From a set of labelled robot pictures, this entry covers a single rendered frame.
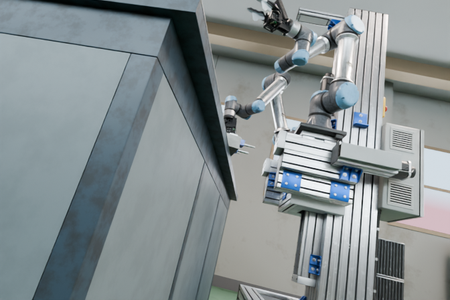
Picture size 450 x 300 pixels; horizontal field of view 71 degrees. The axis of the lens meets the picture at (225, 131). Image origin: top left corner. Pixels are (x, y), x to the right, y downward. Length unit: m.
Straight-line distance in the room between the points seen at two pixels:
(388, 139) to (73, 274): 1.66
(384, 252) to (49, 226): 1.61
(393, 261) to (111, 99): 1.62
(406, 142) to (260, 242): 2.59
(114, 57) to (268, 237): 3.68
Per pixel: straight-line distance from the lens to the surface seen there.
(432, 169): 5.04
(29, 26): 0.73
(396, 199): 1.82
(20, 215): 0.57
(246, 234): 4.09
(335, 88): 1.61
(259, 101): 1.91
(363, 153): 1.50
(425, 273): 4.76
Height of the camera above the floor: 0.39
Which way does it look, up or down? 20 degrees up
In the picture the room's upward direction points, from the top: 14 degrees clockwise
